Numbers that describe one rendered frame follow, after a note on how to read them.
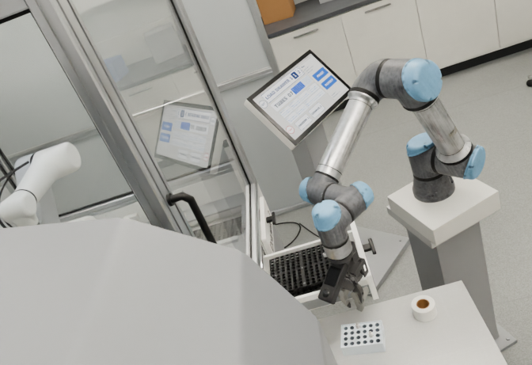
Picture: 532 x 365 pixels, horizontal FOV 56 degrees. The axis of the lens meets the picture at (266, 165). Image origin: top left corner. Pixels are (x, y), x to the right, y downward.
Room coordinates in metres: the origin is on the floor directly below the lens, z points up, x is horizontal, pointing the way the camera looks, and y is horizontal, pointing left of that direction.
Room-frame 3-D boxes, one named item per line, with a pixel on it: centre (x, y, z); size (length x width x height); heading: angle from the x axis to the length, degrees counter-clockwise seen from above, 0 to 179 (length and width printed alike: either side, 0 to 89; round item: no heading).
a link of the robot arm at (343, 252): (1.07, -0.10, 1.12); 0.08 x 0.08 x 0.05
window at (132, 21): (1.35, 0.16, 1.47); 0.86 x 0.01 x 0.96; 171
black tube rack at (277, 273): (1.29, 0.01, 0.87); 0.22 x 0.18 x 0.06; 81
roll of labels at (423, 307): (1.06, -0.28, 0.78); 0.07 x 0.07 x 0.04
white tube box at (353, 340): (1.04, -0.08, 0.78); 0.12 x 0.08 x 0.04; 71
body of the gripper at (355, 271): (1.07, -0.10, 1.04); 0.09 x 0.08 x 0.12; 131
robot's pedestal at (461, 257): (1.50, -0.55, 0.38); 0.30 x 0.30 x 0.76; 11
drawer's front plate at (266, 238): (1.62, 0.09, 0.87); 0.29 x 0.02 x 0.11; 171
